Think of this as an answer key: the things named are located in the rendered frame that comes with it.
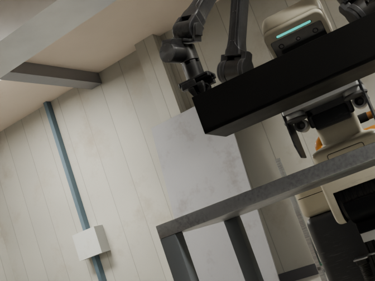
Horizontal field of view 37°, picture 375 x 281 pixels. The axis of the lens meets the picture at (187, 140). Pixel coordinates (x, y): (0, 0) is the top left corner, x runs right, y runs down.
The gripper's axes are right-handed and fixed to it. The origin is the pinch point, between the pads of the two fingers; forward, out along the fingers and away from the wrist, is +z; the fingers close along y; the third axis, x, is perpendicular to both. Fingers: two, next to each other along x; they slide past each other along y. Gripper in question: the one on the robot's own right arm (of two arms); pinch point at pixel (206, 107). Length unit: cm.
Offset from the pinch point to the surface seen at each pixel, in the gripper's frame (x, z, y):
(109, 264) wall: 515, 14, -381
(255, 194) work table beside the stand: -42, 32, 18
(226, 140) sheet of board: 456, -72, -143
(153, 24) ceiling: 448, -238, -178
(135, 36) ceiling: 453, -238, -208
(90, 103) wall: 505, -204, -328
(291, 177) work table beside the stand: -42, 31, 26
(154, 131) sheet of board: 474, -121, -234
